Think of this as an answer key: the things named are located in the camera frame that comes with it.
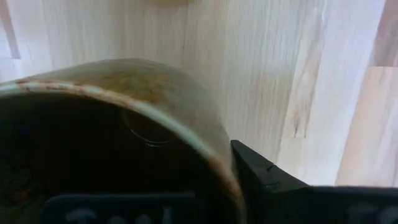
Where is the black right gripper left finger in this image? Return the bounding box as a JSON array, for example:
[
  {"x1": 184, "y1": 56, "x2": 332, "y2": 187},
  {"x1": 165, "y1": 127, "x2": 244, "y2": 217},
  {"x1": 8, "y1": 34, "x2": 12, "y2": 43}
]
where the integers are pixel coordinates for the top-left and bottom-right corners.
[{"x1": 40, "y1": 192, "x2": 198, "y2": 224}]

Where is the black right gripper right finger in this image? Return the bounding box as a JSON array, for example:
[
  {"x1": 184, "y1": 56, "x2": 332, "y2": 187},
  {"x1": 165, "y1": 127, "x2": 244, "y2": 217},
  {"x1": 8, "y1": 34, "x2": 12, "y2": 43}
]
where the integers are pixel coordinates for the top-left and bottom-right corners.
[{"x1": 231, "y1": 139, "x2": 398, "y2": 224}]

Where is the green glazed ceramic mug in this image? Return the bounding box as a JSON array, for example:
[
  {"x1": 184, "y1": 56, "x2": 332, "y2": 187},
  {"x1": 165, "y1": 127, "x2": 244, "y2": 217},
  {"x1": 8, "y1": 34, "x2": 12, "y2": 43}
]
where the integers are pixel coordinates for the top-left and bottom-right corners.
[{"x1": 0, "y1": 58, "x2": 248, "y2": 224}]

